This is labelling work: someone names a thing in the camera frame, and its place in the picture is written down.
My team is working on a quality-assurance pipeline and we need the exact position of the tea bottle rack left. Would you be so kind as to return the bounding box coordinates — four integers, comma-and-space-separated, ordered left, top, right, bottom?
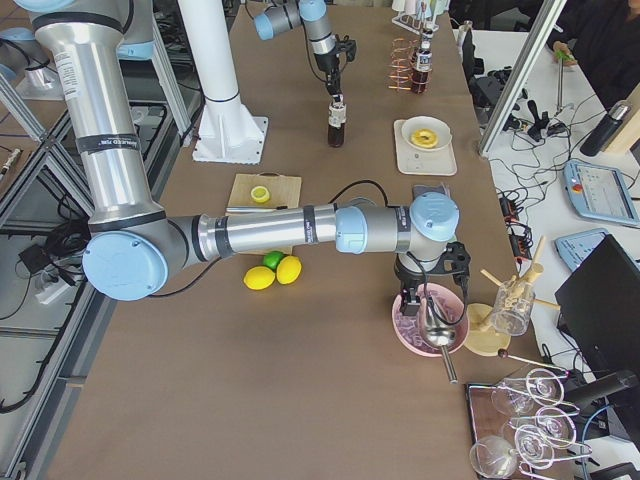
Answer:
422, 28, 434, 42

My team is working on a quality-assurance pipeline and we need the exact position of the tea bottle rack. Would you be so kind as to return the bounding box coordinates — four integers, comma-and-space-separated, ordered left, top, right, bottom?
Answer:
422, 28, 434, 42
411, 40, 432, 94

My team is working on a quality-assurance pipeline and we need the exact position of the white round plate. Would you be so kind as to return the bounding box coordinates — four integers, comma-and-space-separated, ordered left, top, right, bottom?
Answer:
401, 116, 452, 152

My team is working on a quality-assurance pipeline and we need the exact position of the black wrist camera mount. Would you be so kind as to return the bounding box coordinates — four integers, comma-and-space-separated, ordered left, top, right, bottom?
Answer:
430, 241, 471, 304

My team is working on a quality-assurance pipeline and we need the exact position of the wine glass lower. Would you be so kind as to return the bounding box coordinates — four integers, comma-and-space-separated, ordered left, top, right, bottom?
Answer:
514, 425, 555, 469

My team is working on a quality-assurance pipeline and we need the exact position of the green lime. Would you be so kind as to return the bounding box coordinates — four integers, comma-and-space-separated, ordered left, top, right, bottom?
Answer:
262, 250, 286, 271

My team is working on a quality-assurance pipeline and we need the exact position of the glazed donut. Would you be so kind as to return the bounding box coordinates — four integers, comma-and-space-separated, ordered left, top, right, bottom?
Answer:
410, 128, 439, 149

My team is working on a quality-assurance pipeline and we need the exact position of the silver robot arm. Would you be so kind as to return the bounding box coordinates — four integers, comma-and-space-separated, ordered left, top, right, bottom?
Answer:
23, 1, 459, 301
254, 0, 343, 102

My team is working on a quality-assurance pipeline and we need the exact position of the black water bottle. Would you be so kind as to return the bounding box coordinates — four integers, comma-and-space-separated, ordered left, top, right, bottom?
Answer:
580, 99, 632, 157

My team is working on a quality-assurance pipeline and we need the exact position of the white cup rack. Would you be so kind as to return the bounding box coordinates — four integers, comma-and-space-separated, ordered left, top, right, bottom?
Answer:
391, 0, 439, 34

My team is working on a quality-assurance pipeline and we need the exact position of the dark wooden glass tray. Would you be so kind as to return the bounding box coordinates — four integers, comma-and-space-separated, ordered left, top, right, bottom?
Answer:
465, 382, 526, 480

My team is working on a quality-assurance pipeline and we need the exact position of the wooden mug tree stand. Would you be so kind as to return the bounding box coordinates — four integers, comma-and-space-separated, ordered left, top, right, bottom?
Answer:
464, 236, 560, 357

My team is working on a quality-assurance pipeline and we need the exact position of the black laptop monitor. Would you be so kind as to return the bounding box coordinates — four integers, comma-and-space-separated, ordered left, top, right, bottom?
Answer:
555, 235, 639, 375

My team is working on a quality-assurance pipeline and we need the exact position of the yellow lemon near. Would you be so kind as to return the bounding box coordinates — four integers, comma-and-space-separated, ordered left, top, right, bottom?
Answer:
243, 265, 276, 291

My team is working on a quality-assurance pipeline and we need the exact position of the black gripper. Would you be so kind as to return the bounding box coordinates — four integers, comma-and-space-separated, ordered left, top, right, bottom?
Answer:
314, 47, 344, 103
394, 252, 425, 316

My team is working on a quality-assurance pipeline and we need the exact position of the tea bottle rack right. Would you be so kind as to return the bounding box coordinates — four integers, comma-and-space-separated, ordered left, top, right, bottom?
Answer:
411, 40, 432, 94

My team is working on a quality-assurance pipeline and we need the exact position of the wine glass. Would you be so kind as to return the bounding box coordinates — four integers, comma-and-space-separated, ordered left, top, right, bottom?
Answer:
514, 425, 555, 469
491, 368, 564, 416
504, 407, 577, 444
469, 435, 518, 479

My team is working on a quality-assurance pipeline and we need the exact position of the steel muddler black tip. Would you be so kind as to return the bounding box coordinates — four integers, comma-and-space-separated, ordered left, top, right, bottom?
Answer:
225, 205, 288, 215

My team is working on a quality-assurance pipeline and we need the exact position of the clear glass jar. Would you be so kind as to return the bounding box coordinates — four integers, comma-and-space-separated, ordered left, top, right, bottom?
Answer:
489, 280, 535, 336

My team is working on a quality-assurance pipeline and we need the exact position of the pink ice bowl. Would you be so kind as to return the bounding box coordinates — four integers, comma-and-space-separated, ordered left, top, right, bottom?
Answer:
392, 283, 469, 358

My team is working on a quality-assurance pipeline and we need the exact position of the wine glass middle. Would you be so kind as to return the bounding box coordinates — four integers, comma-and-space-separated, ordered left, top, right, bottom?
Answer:
504, 407, 577, 444

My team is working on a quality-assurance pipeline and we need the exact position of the half lemon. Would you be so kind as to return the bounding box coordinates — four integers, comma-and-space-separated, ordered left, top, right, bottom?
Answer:
250, 185, 271, 204

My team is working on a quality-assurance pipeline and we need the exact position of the aluminium frame post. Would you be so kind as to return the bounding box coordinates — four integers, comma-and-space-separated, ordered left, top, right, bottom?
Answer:
478, 0, 566, 157

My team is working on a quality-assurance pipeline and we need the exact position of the bamboo cutting board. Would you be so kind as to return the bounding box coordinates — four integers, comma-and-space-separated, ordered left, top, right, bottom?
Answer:
222, 173, 303, 256

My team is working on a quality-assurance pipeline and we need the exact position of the steel ice scoop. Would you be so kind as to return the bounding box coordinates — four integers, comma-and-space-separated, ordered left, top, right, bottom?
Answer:
421, 295, 458, 384

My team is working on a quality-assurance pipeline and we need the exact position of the copper wire bottle rack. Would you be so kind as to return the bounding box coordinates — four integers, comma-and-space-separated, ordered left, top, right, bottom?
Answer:
387, 38, 423, 92

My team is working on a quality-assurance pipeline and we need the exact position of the yellow lemon far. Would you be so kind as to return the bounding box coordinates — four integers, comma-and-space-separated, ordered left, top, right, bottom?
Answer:
276, 255, 302, 285

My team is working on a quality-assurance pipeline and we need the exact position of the yellow lemon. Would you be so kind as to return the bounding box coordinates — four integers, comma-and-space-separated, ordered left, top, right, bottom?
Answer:
243, 265, 276, 291
276, 255, 302, 285

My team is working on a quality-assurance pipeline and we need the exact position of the cream rabbit tray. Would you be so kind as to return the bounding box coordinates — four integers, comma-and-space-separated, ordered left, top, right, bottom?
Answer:
393, 116, 457, 176

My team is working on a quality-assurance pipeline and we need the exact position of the grey folded cloth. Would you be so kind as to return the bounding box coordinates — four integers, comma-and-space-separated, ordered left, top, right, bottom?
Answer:
412, 183, 451, 199

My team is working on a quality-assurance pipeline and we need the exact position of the wine glass upper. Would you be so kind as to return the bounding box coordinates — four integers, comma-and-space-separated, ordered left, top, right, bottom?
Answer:
491, 368, 564, 416

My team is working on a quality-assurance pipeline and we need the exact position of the wine glass front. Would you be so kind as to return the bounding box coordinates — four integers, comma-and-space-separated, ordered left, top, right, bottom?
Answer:
469, 435, 518, 479

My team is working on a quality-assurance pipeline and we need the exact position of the blue teach pendant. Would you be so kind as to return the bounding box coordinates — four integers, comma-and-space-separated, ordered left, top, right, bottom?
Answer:
554, 228, 609, 272
563, 160, 639, 227

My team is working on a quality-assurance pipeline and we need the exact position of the tea bottle carried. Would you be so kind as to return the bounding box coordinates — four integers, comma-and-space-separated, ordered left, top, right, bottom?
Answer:
327, 101, 347, 148

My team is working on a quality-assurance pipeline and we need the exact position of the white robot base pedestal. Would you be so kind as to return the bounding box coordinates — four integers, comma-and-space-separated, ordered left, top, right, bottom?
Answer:
179, 0, 268, 165

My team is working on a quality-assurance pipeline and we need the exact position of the seated person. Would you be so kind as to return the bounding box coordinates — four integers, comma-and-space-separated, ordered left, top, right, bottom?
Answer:
547, 1, 639, 109

